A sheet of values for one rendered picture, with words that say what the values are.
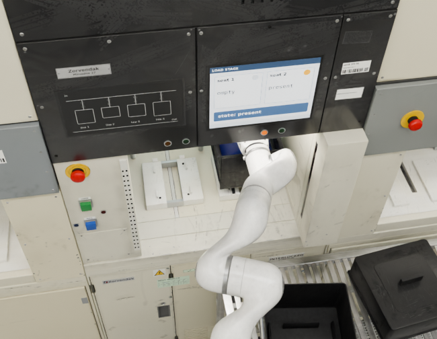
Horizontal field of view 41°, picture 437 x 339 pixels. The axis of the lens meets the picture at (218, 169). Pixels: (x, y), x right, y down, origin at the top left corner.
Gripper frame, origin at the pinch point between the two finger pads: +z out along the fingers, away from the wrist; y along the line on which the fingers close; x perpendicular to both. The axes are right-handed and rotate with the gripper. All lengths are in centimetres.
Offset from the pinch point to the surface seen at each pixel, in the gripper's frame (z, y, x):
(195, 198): -9.5, -19.5, -28.8
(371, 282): -52, 34, -33
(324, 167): -35.1, 15.3, 11.5
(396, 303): -61, 40, -33
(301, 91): -30.1, 6.2, 38.4
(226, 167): -10.1, -8.3, -12.7
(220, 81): -30, -15, 44
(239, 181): -10.2, -3.4, -21.4
